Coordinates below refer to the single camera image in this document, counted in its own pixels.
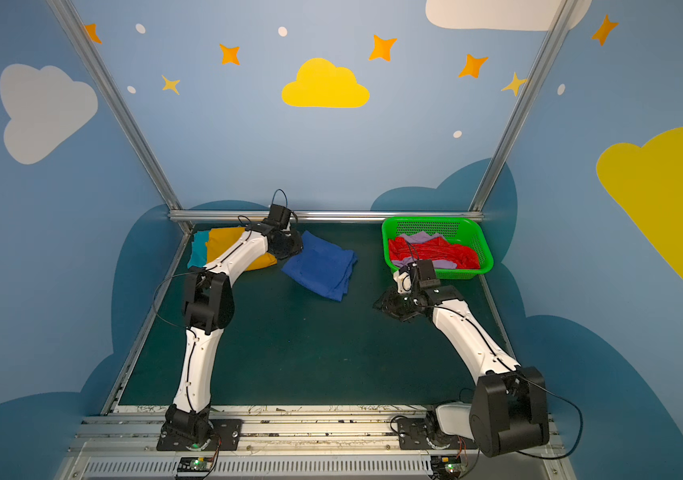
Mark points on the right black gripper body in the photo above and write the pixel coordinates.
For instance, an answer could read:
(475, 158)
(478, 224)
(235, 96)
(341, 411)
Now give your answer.
(394, 303)

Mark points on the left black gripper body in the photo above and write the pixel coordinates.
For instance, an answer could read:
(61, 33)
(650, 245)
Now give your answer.
(287, 243)

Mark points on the blue printed t-shirt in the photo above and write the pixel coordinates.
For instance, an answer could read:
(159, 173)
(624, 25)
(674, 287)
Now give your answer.
(322, 267)

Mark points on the green plastic laundry basket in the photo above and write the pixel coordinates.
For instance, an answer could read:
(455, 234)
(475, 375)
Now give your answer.
(455, 230)

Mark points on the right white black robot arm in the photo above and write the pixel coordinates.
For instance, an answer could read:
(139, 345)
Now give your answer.
(509, 412)

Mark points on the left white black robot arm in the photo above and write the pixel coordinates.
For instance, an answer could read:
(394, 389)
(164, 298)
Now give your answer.
(208, 308)

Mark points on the folded yellow t-shirt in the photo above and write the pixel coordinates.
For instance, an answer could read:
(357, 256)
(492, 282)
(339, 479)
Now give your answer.
(218, 240)

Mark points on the red t-shirt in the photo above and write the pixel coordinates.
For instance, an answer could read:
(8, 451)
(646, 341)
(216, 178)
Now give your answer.
(443, 254)

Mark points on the folded teal t-shirt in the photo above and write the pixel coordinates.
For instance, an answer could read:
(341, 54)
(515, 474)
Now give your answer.
(198, 256)

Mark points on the back horizontal aluminium bar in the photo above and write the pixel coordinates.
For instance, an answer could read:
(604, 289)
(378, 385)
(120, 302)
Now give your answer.
(224, 216)

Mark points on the right green circuit board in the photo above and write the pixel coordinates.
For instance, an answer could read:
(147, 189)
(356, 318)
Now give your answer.
(446, 468)

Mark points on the green circuit board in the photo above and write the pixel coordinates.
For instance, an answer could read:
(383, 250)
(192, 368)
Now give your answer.
(446, 468)
(195, 466)

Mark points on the left green circuit board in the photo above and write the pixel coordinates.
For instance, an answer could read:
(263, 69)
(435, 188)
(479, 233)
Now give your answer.
(195, 466)

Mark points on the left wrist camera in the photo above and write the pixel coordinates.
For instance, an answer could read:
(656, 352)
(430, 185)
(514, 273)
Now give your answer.
(278, 217)

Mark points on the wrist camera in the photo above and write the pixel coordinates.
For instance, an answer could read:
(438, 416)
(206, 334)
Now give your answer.
(416, 276)
(278, 217)

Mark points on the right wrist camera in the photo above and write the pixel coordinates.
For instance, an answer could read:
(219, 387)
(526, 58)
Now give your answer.
(416, 276)

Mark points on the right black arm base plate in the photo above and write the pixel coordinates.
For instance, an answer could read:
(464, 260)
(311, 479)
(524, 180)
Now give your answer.
(413, 433)

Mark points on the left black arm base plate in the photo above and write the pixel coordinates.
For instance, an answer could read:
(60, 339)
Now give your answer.
(224, 433)

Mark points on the aluminium front rail frame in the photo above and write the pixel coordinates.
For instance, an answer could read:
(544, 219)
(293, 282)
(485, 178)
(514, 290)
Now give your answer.
(289, 442)

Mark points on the left diagonal aluminium post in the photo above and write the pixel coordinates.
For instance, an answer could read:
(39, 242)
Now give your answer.
(70, 22)

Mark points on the diagonal aluminium post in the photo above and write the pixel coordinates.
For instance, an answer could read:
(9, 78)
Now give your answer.
(70, 22)
(525, 101)

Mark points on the right diagonal aluminium post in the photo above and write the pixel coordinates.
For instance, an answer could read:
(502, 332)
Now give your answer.
(525, 101)

